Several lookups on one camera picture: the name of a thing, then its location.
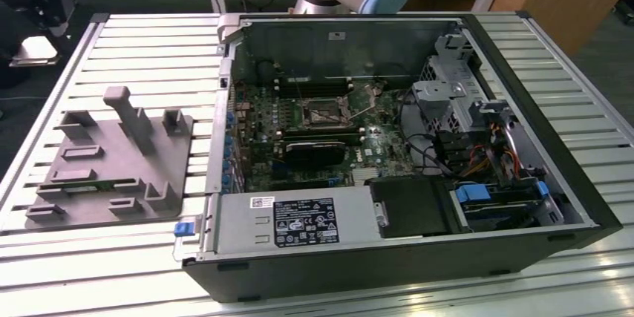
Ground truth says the CPU socket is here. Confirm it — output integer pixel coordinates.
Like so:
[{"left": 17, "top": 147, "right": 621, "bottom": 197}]
[{"left": 294, "top": 98, "right": 353, "bottom": 128}]

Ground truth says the silver metal drive cage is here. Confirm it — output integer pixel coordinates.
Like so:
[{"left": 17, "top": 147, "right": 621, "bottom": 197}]
[{"left": 411, "top": 33, "right": 499, "bottom": 133}]

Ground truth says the thin metal locking lever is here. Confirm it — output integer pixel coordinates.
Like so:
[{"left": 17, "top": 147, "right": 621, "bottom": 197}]
[{"left": 348, "top": 104, "right": 375, "bottom": 122}]

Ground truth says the black open PC case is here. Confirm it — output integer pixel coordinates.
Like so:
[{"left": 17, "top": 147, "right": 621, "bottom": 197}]
[{"left": 180, "top": 12, "right": 624, "bottom": 305}]

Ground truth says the RAM stick in motherboard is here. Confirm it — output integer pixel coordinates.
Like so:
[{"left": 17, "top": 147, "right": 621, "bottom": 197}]
[{"left": 280, "top": 128, "right": 361, "bottom": 140}]

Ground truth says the silver CPU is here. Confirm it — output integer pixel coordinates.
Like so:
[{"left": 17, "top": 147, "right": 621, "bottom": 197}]
[{"left": 7, "top": 36, "right": 64, "bottom": 69}]

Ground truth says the blue disk carrier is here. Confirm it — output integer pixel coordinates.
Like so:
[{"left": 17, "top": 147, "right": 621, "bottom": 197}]
[{"left": 453, "top": 182, "right": 492, "bottom": 206}]

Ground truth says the silver power supply with label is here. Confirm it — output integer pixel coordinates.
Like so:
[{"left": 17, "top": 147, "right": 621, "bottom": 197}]
[{"left": 197, "top": 186, "right": 385, "bottom": 261}]

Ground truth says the black graphics card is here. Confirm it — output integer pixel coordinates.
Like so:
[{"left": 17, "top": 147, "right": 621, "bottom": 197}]
[{"left": 282, "top": 140, "right": 347, "bottom": 169}]

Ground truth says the yellow and red wire bundle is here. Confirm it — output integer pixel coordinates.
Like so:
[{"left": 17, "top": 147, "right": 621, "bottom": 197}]
[{"left": 463, "top": 138, "right": 524, "bottom": 181}]

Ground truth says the black drive bay box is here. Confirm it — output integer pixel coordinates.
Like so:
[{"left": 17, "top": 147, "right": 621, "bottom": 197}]
[{"left": 367, "top": 177, "right": 465, "bottom": 239}]

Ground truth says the black wire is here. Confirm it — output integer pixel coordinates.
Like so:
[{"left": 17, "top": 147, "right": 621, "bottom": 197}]
[{"left": 405, "top": 134, "right": 455, "bottom": 177}]

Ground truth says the grey parts rack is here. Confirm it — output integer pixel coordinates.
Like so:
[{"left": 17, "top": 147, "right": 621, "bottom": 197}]
[{"left": 22, "top": 85, "right": 194, "bottom": 229}]

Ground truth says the green motherboard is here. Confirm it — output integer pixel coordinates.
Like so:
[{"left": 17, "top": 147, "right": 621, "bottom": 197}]
[{"left": 230, "top": 82, "right": 447, "bottom": 194}]

